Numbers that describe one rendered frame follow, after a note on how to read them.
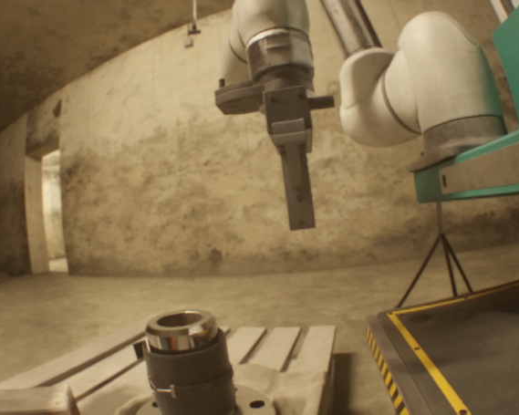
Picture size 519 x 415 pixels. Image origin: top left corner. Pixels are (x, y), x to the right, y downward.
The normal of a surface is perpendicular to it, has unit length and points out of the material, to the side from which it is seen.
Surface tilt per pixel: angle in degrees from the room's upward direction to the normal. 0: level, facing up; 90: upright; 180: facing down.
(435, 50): 87
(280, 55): 90
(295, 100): 90
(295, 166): 120
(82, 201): 90
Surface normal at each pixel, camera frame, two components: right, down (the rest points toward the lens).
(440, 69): -0.76, 0.07
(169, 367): -0.11, -0.02
